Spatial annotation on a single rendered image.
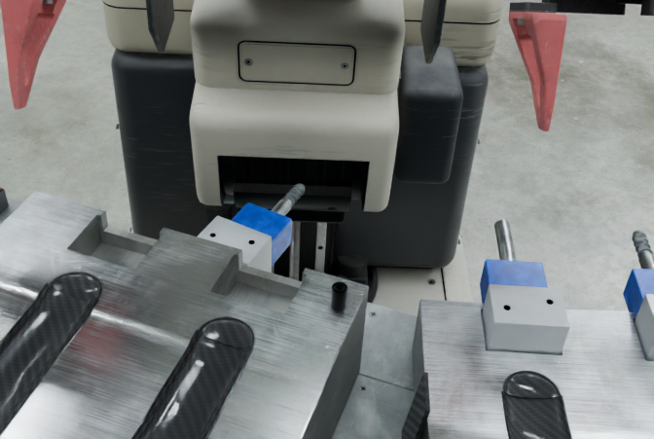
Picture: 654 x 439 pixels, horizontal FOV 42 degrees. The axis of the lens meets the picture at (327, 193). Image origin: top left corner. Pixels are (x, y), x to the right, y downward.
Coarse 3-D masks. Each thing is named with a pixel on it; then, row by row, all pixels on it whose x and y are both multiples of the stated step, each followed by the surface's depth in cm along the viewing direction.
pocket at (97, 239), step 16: (96, 224) 61; (80, 240) 60; (96, 240) 62; (112, 240) 62; (128, 240) 62; (144, 240) 61; (96, 256) 62; (112, 256) 62; (128, 256) 62; (144, 256) 62
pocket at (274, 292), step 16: (240, 256) 59; (224, 272) 57; (240, 272) 59; (256, 272) 59; (224, 288) 58; (240, 288) 60; (256, 288) 60; (272, 288) 59; (288, 288) 59; (256, 304) 59; (272, 304) 59; (288, 304) 59
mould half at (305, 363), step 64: (0, 256) 57; (64, 256) 58; (192, 256) 58; (0, 320) 53; (128, 320) 53; (192, 320) 54; (256, 320) 54; (320, 320) 54; (64, 384) 50; (128, 384) 50; (256, 384) 50; (320, 384) 50
